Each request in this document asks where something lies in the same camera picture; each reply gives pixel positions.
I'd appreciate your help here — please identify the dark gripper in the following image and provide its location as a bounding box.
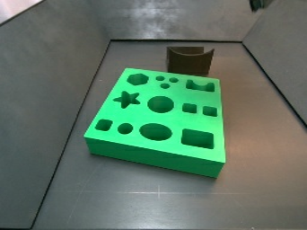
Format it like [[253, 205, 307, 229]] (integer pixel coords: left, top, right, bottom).
[[248, 0, 273, 12]]

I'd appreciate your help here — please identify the green foam shape board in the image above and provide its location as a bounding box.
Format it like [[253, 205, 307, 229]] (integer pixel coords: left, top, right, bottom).
[[84, 68, 227, 178]]

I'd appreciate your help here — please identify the black curved holder stand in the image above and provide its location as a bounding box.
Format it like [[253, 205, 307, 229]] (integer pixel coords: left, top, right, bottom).
[[166, 47, 215, 76]]

